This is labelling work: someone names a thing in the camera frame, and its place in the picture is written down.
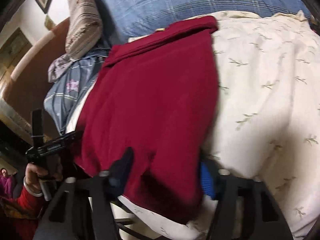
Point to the red sleeve forearm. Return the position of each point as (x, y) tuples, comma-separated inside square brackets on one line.
[(20, 216)]

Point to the red knit sweater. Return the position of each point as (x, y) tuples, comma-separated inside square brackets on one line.
[(156, 95)]

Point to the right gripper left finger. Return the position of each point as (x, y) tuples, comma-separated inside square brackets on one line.
[(81, 209)]

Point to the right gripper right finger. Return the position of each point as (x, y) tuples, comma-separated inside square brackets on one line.
[(245, 207)]

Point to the grey plaid star bedsheet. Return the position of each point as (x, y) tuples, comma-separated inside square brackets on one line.
[(61, 100)]

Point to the blue plaid quilt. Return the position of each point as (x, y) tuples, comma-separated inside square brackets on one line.
[(123, 19)]

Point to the brown wooden headboard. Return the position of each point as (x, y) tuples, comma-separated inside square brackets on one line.
[(28, 84)]

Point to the cream leaf-print blanket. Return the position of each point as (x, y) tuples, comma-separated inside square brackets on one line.
[(268, 119)]

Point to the grey crumpled cloth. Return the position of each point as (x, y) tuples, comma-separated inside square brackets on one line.
[(58, 67)]

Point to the beige striped pillow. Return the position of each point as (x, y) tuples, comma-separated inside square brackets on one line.
[(85, 28)]

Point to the person's left hand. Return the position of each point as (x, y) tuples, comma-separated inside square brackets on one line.
[(33, 173)]

